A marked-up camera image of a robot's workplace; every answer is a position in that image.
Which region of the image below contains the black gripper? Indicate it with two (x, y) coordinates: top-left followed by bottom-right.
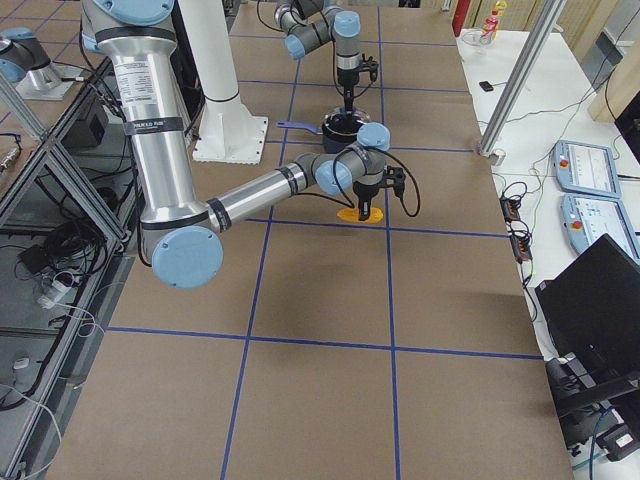
(352, 182), (380, 221)
(336, 67), (358, 114)

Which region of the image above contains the yellow plastic corn cob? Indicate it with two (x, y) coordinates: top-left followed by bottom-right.
(337, 207), (384, 224)

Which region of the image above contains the glass lid blue knob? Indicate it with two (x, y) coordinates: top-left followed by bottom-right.
(322, 108), (371, 135)

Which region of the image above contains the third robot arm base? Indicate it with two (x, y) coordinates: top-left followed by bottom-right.
(1, 27), (70, 101)

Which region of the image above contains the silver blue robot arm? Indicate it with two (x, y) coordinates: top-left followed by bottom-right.
(274, 1), (364, 116)
(82, 1), (390, 289)

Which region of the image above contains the dark blue saucepan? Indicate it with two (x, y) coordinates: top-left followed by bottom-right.
(276, 121), (357, 154)

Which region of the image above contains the small black square device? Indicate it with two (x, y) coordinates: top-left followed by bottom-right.
(479, 81), (494, 92)

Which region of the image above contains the red yellow drink bottle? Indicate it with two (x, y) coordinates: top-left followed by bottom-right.
(479, 1), (508, 45)

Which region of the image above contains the orange black power strip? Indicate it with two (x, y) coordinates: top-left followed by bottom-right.
(499, 196), (533, 264)

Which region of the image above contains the upper teach pendant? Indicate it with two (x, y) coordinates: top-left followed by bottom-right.
(550, 140), (622, 199)

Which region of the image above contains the teach pendant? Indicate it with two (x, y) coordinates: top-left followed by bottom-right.
(550, 140), (622, 199)
(561, 193), (639, 261)

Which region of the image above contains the lower teach pendant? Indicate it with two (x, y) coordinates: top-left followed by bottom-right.
(561, 193), (639, 261)

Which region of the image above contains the black laptop monitor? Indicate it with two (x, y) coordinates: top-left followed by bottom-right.
(535, 234), (639, 383)

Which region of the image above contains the right black braided cable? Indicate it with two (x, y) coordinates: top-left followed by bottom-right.
(299, 149), (421, 218)

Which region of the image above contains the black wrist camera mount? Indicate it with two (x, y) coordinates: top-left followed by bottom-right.
(381, 165), (406, 200)
(358, 54), (379, 83)

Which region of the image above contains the white column pedestal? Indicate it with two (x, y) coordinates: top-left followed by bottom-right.
(179, 0), (268, 165)

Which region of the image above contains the aluminium frame post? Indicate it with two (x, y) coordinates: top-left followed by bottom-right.
(477, 0), (567, 158)

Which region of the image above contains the aluminium frame rack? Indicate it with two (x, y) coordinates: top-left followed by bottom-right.
(1, 61), (144, 479)

